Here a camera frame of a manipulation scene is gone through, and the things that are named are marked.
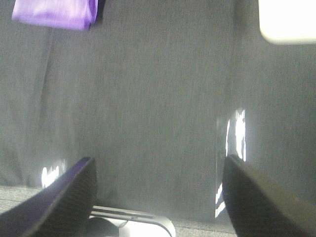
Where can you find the dark grey table cloth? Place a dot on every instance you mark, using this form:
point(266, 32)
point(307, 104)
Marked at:
point(149, 92)

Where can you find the clear tape strip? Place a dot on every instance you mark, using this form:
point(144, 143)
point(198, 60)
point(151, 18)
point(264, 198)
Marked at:
point(230, 140)
point(50, 173)

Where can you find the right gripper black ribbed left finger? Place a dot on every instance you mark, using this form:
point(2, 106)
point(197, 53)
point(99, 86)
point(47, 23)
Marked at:
point(60, 210)

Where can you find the white tray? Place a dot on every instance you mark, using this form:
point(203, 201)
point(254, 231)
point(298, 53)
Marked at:
point(288, 22)

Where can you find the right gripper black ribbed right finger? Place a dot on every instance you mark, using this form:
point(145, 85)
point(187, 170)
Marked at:
point(258, 207)

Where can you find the purple microfiber towel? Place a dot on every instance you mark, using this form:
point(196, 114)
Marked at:
point(65, 14)

